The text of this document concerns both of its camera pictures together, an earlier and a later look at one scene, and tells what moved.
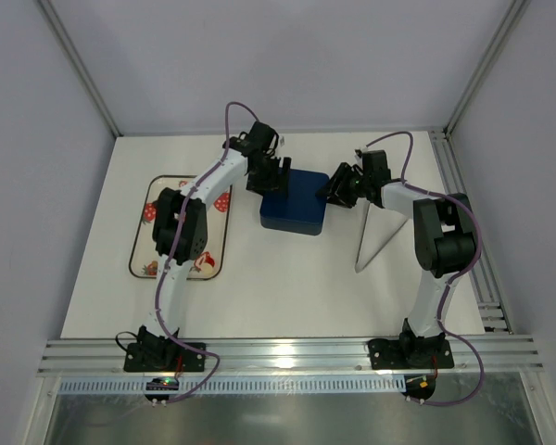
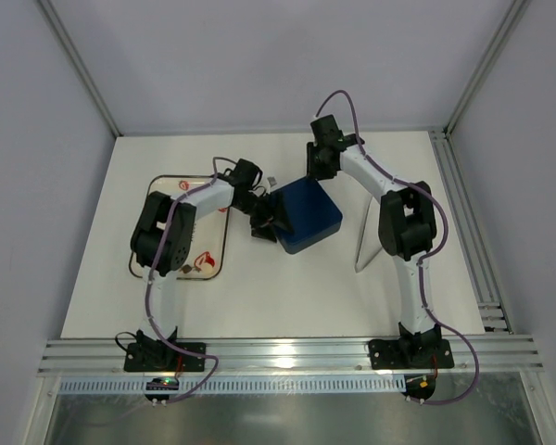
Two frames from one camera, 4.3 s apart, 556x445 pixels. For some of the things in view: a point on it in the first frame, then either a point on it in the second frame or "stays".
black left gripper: (279, 184) to (276, 216)
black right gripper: (337, 195) to (311, 152)
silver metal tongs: (380, 225) stays
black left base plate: (163, 357) stays
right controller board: (419, 387) stays
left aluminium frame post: (82, 66) stays
